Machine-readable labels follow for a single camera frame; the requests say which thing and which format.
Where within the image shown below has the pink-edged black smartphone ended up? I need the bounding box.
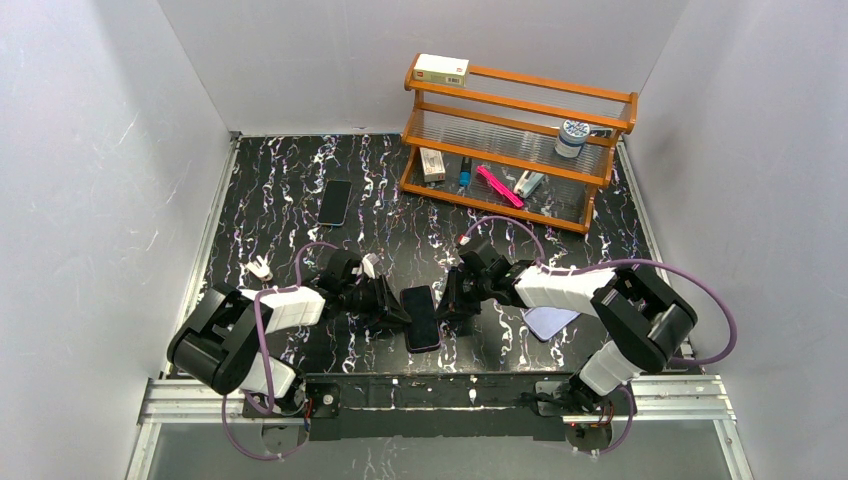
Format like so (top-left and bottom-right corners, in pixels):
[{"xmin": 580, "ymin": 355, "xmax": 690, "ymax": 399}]
[{"xmin": 400, "ymin": 285, "xmax": 441, "ymax": 354}]

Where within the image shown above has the lavender phone case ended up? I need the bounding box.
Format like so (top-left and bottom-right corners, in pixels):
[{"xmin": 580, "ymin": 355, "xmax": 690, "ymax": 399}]
[{"xmin": 523, "ymin": 307, "xmax": 580, "ymax": 342}]

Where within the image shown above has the blue-edged black smartphone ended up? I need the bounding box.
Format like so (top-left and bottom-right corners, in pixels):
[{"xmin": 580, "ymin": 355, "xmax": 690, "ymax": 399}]
[{"xmin": 317, "ymin": 180, "xmax": 352, "ymax": 227}]

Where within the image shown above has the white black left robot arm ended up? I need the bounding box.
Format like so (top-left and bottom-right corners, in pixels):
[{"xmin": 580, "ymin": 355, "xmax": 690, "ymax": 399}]
[{"xmin": 166, "ymin": 249, "xmax": 412, "ymax": 400}]

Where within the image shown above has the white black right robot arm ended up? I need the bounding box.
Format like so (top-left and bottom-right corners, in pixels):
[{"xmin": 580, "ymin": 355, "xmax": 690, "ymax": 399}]
[{"xmin": 436, "ymin": 239, "xmax": 698, "ymax": 407}]

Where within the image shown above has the pink comb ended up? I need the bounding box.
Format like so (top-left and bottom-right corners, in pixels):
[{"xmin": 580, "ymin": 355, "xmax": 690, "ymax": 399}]
[{"xmin": 475, "ymin": 165, "xmax": 524, "ymax": 209}]

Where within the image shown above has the white teal stapler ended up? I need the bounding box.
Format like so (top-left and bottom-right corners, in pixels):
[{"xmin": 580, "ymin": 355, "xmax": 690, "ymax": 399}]
[{"xmin": 513, "ymin": 170, "xmax": 546, "ymax": 199}]

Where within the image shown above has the blue black marker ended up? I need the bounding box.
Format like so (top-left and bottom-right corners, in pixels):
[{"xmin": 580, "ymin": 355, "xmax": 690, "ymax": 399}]
[{"xmin": 458, "ymin": 157, "xmax": 473, "ymax": 188}]

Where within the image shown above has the small white staple box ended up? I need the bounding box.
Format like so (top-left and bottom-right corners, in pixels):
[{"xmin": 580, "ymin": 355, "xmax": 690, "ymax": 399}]
[{"xmin": 419, "ymin": 147, "xmax": 446, "ymax": 183}]

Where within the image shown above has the orange wooden shelf rack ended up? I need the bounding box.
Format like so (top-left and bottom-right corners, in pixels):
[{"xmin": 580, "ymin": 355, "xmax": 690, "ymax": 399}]
[{"xmin": 400, "ymin": 53, "xmax": 639, "ymax": 234}]

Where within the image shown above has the blue white round jar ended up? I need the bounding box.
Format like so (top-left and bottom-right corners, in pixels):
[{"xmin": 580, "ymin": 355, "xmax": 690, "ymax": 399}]
[{"xmin": 555, "ymin": 119, "xmax": 592, "ymax": 158}]

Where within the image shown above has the white green box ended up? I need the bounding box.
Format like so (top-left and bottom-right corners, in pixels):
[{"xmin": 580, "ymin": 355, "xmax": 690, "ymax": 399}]
[{"xmin": 412, "ymin": 53, "xmax": 469, "ymax": 87}]

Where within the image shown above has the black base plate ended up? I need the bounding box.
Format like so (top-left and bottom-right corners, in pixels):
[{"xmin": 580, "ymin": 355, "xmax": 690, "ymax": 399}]
[{"xmin": 270, "ymin": 372, "xmax": 633, "ymax": 448}]

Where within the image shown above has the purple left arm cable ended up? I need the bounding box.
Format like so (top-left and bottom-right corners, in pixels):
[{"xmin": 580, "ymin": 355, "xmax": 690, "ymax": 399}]
[{"xmin": 221, "ymin": 241, "xmax": 339, "ymax": 462}]

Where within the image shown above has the aluminium rail frame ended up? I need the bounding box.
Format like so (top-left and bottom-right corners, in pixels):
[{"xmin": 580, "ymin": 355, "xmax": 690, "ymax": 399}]
[{"xmin": 128, "ymin": 134, "xmax": 750, "ymax": 479}]

